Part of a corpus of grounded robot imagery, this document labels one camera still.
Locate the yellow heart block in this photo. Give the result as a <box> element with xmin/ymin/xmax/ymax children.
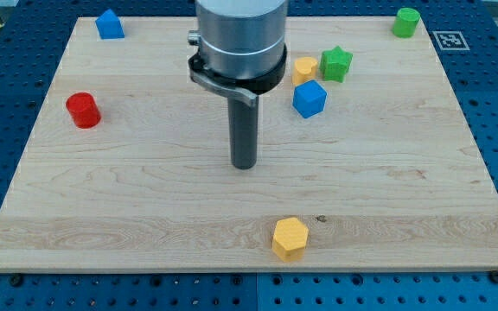
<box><xmin>291</xmin><ymin>57</ymin><xmax>318</xmax><ymax>86</ymax></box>

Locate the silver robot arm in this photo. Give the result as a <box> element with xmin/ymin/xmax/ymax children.
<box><xmin>188</xmin><ymin>0</ymin><xmax>289</xmax><ymax>169</ymax></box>

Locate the blue cube block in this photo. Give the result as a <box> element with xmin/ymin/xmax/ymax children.
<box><xmin>292</xmin><ymin>80</ymin><xmax>328</xmax><ymax>118</ymax></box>

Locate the white fiducial marker tag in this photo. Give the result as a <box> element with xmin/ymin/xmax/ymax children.
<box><xmin>432</xmin><ymin>30</ymin><xmax>469</xmax><ymax>51</ymax></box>

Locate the green cylinder block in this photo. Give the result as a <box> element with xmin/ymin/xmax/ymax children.
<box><xmin>392</xmin><ymin>7</ymin><xmax>421</xmax><ymax>38</ymax></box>

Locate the green star block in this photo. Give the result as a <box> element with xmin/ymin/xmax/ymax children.
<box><xmin>319</xmin><ymin>46</ymin><xmax>353</xmax><ymax>83</ymax></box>

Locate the red cylinder block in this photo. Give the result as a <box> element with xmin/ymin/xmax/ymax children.
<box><xmin>66</xmin><ymin>92</ymin><xmax>101</xmax><ymax>129</ymax></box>

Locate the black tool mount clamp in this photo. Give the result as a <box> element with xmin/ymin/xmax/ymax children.
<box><xmin>188</xmin><ymin>45</ymin><xmax>288</xmax><ymax>108</ymax></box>

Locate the blue pentagon block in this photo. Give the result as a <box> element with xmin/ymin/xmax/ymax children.
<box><xmin>95</xmin><ymin>9</ymin><xmax>125</xmax><ymax>40</ymax></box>

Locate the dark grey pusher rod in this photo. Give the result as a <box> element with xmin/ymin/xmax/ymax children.
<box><xmin>227</xmin><ymin>98</ymin><xmax>259</xmax><ymax>169</ymax></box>

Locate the yellow hexagon block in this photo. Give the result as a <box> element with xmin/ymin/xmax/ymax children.
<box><xmin>271</xmin><ymin>217</ymin><xmax>309</xmax><ymax>262</ymax></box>

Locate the wooden board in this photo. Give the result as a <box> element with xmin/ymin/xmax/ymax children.
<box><xmin>0</xmin><ymin>16</ymin><xmax>498</xmax><ymax>274</ymax></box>

